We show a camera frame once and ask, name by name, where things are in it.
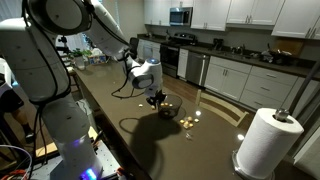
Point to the black coffee maker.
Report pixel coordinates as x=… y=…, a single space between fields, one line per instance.
x=218 y=44

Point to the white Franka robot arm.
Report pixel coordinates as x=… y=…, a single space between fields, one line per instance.
x=66 y=126

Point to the dark kitchen countertop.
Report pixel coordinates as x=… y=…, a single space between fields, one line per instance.
x=283 y=68

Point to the black and orange tool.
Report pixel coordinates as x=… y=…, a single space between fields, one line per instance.
x=124 y=173

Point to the small potted green plant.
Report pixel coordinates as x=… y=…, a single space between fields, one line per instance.
x=79 y=59

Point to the white upper kitchen cabinets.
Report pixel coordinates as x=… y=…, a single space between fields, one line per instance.
x=253 y=11

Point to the black tripod pole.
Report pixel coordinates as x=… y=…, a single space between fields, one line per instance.
x=301 y=88

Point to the stainless steel dishwasher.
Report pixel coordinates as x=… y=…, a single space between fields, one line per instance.
x=196 y=68

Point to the light wooden chair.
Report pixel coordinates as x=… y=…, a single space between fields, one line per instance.
x=220 y=106

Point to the tall leafy house plant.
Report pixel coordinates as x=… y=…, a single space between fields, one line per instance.
x=88 y=41

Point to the white lower kitchen cabinets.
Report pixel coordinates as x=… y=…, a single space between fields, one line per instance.
x=226 y=80

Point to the black mesh basket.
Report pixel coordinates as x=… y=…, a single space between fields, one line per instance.
x=171 y=111

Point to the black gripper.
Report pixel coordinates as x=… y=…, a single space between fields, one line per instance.
x=157 y=95

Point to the pile of dishes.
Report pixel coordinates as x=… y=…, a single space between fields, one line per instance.
x=276 y=56

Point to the stainless steel microwave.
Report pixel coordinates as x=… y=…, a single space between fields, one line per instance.
x=180 y=16

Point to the metal paper towel holder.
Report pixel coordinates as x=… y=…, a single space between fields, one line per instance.
x=281 y=115

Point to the black camera on tripod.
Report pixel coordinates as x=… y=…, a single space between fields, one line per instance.
x=62 y=41

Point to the white kitchen cabinets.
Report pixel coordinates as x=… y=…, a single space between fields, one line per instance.
x=253 y=11
x=226 y=80

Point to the white paper towel roll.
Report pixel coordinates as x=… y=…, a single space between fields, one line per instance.
x=266 y=146

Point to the black kitchen stove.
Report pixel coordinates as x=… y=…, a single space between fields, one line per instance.
x=170 y=56

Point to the perforated robot mounting plate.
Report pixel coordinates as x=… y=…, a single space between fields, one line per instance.
x=106 y=156

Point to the kitchen sink faucet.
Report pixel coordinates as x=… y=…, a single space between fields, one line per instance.
x=239 y=49

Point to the black office chair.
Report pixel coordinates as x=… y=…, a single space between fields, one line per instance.
x=134 y=45

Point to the clear crumpled wrapper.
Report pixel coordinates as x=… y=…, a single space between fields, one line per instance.
x=188 y=135

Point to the wooden cutting board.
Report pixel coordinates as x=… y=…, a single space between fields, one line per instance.
x=290 y=46

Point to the dark wooden chair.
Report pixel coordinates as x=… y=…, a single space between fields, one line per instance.
x=72 y=78

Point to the patterned tissue box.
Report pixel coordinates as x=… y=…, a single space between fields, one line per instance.
x=96 y=59

